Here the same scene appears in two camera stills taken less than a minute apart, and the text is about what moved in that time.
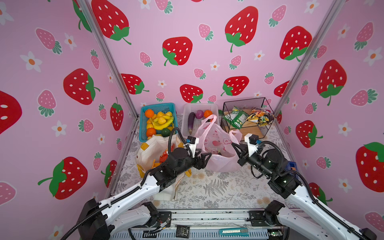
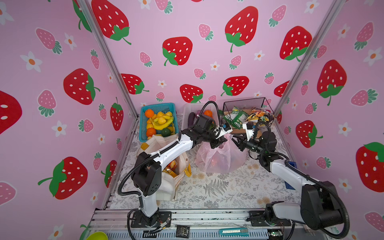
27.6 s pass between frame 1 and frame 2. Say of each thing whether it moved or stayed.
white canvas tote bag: stayed
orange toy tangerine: stayed
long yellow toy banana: stayed
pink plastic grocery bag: moved
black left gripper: moved
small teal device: stayed
